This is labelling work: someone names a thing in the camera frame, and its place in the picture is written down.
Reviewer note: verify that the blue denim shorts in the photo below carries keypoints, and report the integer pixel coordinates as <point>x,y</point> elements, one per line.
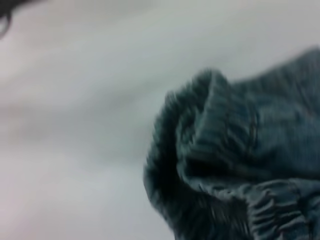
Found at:
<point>237,150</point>

